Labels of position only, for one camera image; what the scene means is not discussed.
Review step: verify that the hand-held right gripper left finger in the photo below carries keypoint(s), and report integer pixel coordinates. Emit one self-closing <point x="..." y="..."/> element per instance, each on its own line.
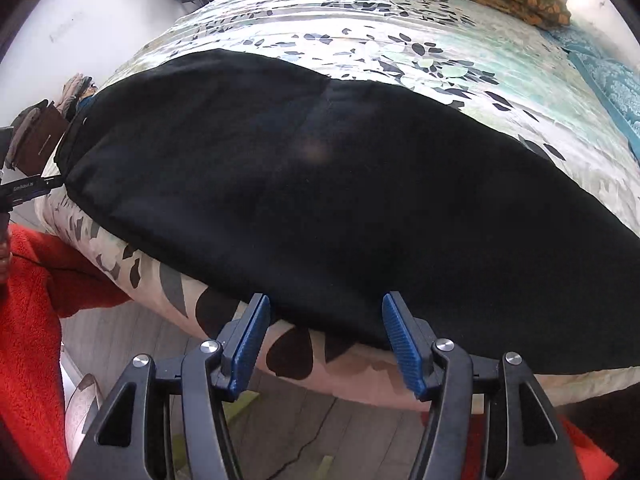
<point x="248" y="347"/>

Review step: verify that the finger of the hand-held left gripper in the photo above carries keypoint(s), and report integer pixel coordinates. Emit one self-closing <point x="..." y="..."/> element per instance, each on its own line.
<point x="27" y="187"/>

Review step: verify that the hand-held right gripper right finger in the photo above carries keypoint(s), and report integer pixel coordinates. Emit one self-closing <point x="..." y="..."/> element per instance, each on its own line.
<point x="403" y="347"/>

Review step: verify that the black pants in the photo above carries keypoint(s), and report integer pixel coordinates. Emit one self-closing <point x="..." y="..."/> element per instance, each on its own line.
<point x="320" y="200"/>

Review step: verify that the person's left forearm red sleeve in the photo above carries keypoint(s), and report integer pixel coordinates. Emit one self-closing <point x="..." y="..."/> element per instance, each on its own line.
<point x="35" y="320"/>

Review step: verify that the brown bag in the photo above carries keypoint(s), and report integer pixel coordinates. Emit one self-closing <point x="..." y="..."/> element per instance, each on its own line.
<point x="37" y="135"/>

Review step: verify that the beige slipper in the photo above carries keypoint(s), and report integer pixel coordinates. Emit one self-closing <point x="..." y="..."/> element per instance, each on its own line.
<point x="82" y="410"/>

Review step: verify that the person's red clothing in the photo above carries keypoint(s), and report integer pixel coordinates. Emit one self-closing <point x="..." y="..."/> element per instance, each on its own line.
<point x="590" y="445"/>

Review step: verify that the leaf-print bedspread bed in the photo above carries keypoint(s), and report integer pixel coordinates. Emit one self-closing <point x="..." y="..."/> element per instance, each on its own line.
<point x="400" y="45"/>

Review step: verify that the teal patterned cloth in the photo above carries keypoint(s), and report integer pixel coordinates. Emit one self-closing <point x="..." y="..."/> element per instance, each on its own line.
<point x="607" y="77"/>

